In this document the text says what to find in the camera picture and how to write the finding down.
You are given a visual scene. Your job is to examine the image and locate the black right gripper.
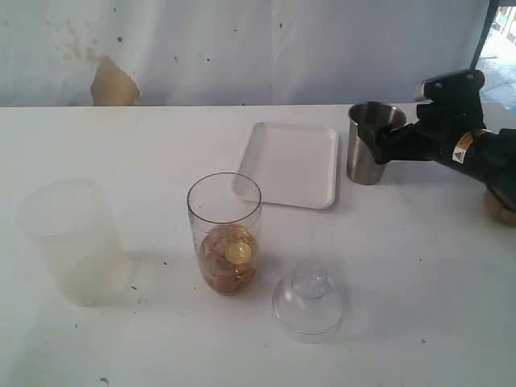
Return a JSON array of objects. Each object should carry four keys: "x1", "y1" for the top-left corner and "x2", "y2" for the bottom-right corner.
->
[{"x1": 372, "y1": 69, "x2": 490, "y2": 164}]

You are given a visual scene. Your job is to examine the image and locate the brown wooden cup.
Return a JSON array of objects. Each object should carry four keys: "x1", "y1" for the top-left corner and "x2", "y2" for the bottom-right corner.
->
[{"x1": 484, "y1": 190, "x2": 516, "y2": 227}]

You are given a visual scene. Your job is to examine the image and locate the stainless steel cup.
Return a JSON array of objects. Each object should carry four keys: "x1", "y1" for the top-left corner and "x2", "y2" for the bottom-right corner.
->
[{"x1": 347, "y1": 102, "x2": 406, "y2": 185}]

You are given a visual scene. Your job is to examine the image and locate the clear shaker dome lid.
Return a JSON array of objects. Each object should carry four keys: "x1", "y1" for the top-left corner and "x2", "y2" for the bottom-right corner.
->
[{"x1": 272, "y1": 260, "x2": 344, "y2": 343}]

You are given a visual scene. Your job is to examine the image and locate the clear shaker body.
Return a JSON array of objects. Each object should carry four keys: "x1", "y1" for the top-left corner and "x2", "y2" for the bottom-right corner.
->
[{"x1": 186, "y1": 172, "x2": 262, "y2": 296}]

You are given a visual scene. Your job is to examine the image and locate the white square tray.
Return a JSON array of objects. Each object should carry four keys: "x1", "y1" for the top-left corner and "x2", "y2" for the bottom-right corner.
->
[{"x1": 238, "y1": 122, "x2": 339, "y2": 210}]

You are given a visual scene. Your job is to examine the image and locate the gold coin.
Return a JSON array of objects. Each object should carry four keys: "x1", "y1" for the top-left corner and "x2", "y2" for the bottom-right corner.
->
[{"x1": 224, "y1": 242, "x2": 252, "y2": 265}]

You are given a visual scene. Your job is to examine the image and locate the translucent plastic cup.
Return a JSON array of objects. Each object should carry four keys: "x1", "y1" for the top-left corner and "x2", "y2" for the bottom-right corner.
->
[{"x1": 18, "y1": 178, "x2": 131, "y2": 306}]

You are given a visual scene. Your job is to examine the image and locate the dark window frame post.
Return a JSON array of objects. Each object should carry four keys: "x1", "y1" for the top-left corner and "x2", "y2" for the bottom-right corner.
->
[{"x1": 469, "y1": 0, "x2": 500, "y2": 70}]

